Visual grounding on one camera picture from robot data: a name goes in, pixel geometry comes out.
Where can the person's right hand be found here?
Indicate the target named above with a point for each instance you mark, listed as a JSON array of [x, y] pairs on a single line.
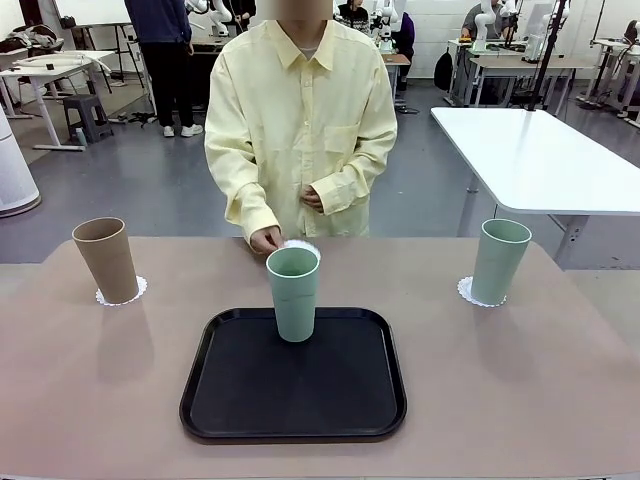
[[264, 240]]

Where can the person's left hand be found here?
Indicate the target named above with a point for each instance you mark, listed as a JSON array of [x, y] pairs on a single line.
[[311, 200]]

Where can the white scalloped paper coaster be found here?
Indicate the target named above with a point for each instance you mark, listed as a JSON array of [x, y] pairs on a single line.
[[300, 244], [143, 288], [464, 289]]

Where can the brown plastic cup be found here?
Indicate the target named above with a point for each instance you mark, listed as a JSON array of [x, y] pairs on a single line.
[[106, 264]]

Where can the green plastic cup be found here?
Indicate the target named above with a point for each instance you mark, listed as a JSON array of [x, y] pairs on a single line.
[[500, 265]]

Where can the person's right forearm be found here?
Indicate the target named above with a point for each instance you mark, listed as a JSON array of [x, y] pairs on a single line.
[[245, 205]]

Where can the person's left forearm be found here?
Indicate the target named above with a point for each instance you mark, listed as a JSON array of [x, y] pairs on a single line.
[[350, 180]]

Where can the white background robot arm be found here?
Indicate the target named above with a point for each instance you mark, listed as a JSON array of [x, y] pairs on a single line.
[[481, 30]]

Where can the green cup with wavy seam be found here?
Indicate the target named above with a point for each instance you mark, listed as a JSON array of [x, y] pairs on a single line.
[[295, 310]]

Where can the person in yellow shirt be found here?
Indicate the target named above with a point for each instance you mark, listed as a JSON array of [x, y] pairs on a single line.
[[300, 100]]

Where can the black plastic tray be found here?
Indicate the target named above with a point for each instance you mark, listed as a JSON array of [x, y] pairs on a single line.
[[280, 395]]

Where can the small wood-top desk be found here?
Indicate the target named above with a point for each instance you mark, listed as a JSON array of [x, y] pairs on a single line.
[[395, 61]]

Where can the black backpack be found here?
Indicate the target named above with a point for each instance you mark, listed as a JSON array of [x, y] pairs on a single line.
[[443, 70]]

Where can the seated person in purple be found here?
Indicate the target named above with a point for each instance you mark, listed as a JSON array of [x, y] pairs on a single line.
[[407, 35]]

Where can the standing person in dark clothes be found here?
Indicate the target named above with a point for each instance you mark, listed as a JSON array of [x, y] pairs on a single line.
[[167, 60]]

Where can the small green bottle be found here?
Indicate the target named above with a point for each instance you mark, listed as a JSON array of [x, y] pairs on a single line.
[[81, 136]]

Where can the grey plastic stool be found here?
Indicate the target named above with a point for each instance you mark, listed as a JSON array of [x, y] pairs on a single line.
[[87, 117]]

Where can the white glossy table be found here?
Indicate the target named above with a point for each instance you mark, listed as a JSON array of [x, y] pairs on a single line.
[[540, 160]]

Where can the seated person in grey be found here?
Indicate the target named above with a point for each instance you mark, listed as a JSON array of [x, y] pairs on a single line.
[[472, 22]]

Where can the wood-top background desk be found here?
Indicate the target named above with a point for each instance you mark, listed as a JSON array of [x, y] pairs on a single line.
[[525, 67]]

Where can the black tripod pole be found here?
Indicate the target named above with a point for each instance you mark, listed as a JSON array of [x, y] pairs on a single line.
[[545, 55]]

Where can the white desk with tubing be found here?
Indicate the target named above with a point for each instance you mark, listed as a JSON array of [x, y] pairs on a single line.
[[45, 70]]

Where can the whiteboard on stand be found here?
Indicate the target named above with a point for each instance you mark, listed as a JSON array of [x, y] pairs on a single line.
[[90, 12]]

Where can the pile of bags and clothes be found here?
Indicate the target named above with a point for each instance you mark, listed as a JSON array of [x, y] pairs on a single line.
[[30, 40]]

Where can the white-frame background workstation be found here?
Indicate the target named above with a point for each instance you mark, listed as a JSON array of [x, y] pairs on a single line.
[[612, 50]]

